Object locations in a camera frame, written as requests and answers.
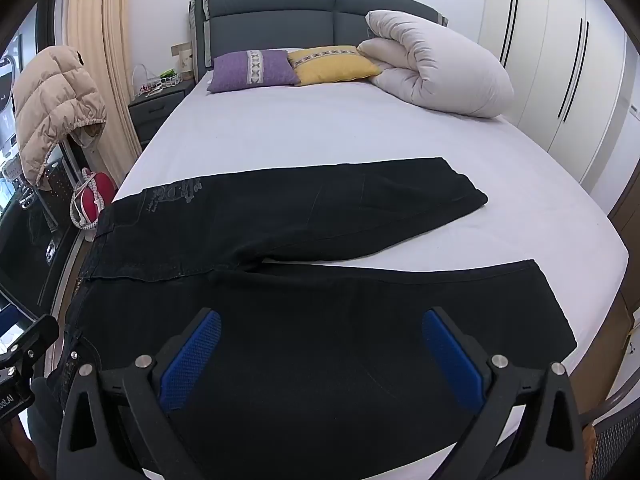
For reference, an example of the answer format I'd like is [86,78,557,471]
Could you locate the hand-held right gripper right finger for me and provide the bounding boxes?
[421,306,586,480]

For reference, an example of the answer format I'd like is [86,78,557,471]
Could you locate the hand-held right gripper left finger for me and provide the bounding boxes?
[56,308,223,480]

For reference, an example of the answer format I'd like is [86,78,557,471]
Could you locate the black denim pants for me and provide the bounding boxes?
[60,156,578,480]

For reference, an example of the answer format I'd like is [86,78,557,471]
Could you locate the black glossy furniture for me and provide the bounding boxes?
[0,140,88,311]

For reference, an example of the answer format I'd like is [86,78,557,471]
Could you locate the red sneaker with white laces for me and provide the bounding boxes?
[71,167,117,233]

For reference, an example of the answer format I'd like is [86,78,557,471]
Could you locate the black mesh chair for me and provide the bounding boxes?
[590,400,640,480]

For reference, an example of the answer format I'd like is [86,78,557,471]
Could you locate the beige puffer jacket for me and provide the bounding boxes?
[11,45,108,192]

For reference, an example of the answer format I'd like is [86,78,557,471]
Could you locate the dark grey nightstand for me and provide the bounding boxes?
[127,80,197,148]

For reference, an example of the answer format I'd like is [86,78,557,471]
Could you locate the bed with white sheet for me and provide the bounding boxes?
[112,0,630,480]

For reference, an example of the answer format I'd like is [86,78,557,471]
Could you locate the purple pillow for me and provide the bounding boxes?
[206,49,301,94]

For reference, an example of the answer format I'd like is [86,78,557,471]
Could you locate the white wardrobe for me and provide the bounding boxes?
[477,0,640,216]

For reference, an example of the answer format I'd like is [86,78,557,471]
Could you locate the wooden board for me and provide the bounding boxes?
[171,42,195,82]

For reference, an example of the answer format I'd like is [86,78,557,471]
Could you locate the beige pillow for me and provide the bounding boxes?
[356,9,516,120]

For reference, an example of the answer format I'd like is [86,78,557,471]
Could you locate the yellow pillow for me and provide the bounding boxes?
[287,45,383,86]

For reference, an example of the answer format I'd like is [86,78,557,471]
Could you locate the beige curtain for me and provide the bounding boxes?
[65,0,143,188]

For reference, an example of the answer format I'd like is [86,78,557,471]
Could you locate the white wire basket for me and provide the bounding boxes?
[131,64,182,97]

